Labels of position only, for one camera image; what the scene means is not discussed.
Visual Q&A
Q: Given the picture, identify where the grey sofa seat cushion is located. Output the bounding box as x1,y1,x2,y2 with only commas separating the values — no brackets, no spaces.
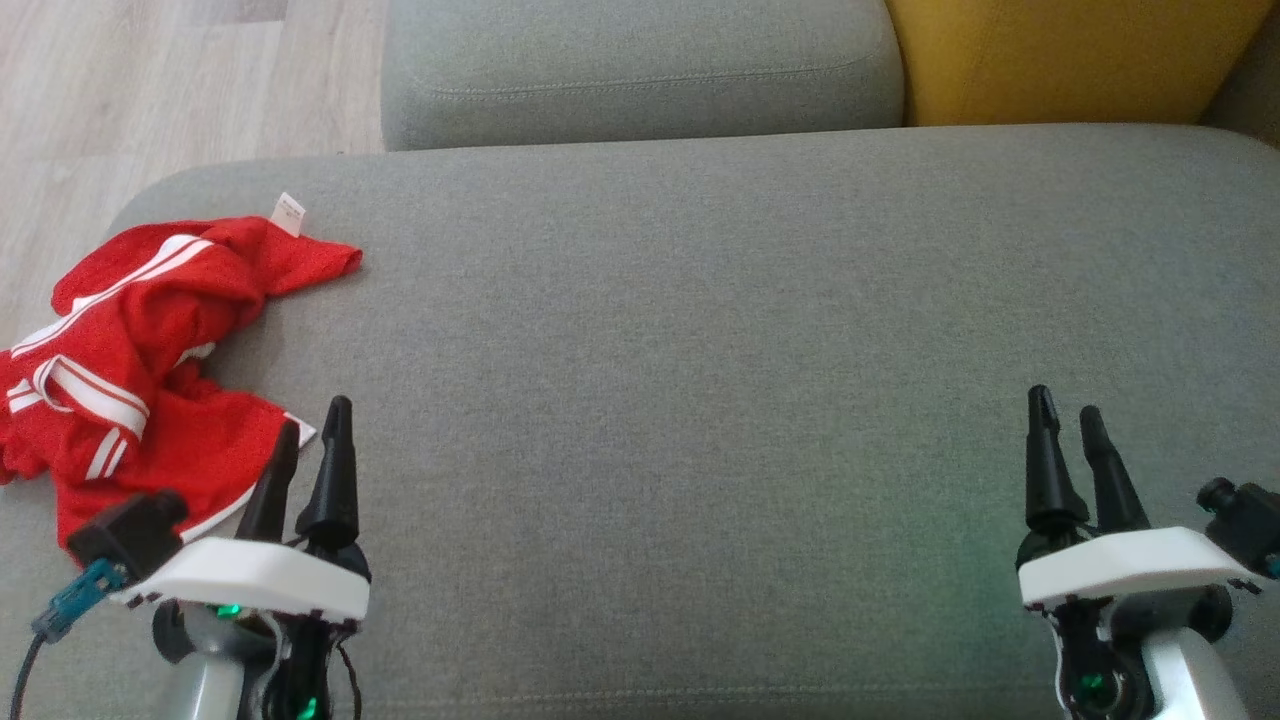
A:
0,122,1280,720

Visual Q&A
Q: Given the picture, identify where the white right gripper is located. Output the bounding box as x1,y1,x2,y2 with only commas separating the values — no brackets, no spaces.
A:
1016,384,1264,610

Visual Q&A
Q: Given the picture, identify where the grey sofa back cushion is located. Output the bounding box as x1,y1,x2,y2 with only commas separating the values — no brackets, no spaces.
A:
380,0,906,152

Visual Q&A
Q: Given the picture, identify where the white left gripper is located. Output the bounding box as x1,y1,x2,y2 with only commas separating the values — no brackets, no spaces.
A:
110,395,372,627

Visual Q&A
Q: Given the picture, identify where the yellow sofa cushion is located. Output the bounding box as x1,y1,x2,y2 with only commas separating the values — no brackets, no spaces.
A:
885,0,1277,128

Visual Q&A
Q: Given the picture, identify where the black cable teal connector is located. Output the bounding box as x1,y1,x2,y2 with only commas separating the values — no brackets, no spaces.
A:
7,558,128,720

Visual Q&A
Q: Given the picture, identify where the red mesh shorts white hem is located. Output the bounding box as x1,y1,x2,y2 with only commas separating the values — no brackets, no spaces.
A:
55,345,319,569

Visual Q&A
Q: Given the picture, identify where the grey sofa corner cushion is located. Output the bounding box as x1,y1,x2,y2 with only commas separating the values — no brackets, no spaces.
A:
1200,25,1280,151

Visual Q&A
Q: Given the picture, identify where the red shirt white striped trim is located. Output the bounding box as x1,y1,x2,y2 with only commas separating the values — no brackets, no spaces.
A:
0,192,364,487

